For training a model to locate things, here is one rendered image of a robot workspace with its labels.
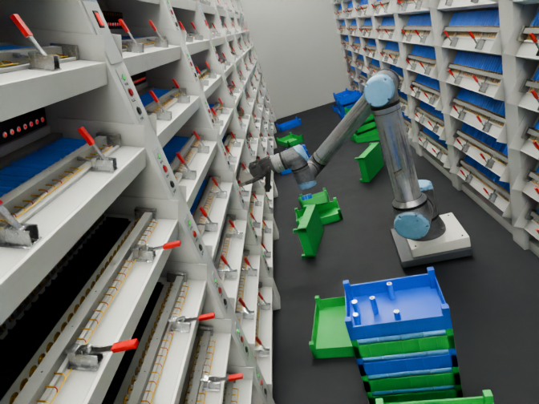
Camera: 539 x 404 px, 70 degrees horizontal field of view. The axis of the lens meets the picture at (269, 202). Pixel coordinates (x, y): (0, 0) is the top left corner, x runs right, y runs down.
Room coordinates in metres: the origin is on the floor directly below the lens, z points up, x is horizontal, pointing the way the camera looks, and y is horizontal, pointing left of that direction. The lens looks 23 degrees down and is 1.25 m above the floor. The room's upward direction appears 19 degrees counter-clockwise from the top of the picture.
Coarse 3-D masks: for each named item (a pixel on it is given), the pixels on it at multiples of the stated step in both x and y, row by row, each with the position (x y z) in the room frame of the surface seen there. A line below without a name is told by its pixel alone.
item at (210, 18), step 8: (216, 8) 3.01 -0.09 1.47; (208, 16) 2.97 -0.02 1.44; (216, 16) 2.96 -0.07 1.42; (208, 24) 2.97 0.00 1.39; (216, 24) 2.97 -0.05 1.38; (216, 48) 2.97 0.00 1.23; (224, 48) 2.97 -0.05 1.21; (232, 72) 2.97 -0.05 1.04; (232, 80) 2.97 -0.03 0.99; (240, 104) 2.97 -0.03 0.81; (248, 128) 2.97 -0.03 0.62
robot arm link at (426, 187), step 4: (420, 180) 1.69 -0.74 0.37; (424, 180) 1.67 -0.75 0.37; (428, 180) 1.66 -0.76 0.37; (420, 184) 1.64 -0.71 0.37; (424, 184) 1.62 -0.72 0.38; (428, 184) 1.61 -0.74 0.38; (420, 188) 1.61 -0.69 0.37; (424, 188) 1.59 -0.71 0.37; (428, 188) 1.60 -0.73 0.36; (432, 188) 1.62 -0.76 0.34; (424, 192) 1.59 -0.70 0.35; (428, 192) 1.60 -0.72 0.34; (432, 192) 1.61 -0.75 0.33; (428, 196) 1.58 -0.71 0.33; (432, 196) 1.60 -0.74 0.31; (432, 200) 1.58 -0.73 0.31; (432, 204) 1.56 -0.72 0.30; (436, 208) 1.61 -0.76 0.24; (436, 212) 1.60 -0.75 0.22; (432, 216) 1.59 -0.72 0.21
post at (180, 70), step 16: (112, 0) 1.60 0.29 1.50; (128, 0) 1.59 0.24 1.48; (160, 0) 1.58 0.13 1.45; (128, 16) 1.60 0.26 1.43; (144, 16) 1.59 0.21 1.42; (160, 16) 1.58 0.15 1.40; (176, 64) 1.58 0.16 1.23; (192, 64) 1.66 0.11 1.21; (192, 80) 1.58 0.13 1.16; (224, 160) 1.58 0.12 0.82; (240, 208) 1.58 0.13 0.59; (272, 288) 1.58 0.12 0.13; (272, 304) 1.58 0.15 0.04
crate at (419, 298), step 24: (360, 288) 1.09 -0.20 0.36; (384, 288) 1.07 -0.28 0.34; (408, 288) 1.05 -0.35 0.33; (432, 288) 1.01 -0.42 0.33; (360, 312) 1.02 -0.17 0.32; (384, 312) 0.98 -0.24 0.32; (408, 312) 0.95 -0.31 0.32; (432, 312) 0.91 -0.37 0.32; (360, 336) 0.91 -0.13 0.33; (384, 336) 0.89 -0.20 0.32
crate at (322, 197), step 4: (324, 188) 2.64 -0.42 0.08; (320, 192) 2.65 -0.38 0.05; (324, 192) 2.37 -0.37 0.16; (300, 196) 2.66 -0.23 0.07; (312, 196) 2.65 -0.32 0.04; (316, 196) 2.65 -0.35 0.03; (320, 196) 2.37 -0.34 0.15; (324, 196) 2.37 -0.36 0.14; (328, 196) 2.36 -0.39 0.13; (300, 200) 2.40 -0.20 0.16; (304, 200) 2.39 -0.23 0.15; (308, 200) 2.38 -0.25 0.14; (312, 200) 2.38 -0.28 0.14; (316, 200) 2.37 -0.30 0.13; (320, 200) 2.36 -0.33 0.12; (324, 200) 2.36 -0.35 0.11; (328, 200) 2.35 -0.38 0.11; (300, 204) 2.39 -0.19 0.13; (304, 204) 2.38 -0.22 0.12; (316, 204) 2.36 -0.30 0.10
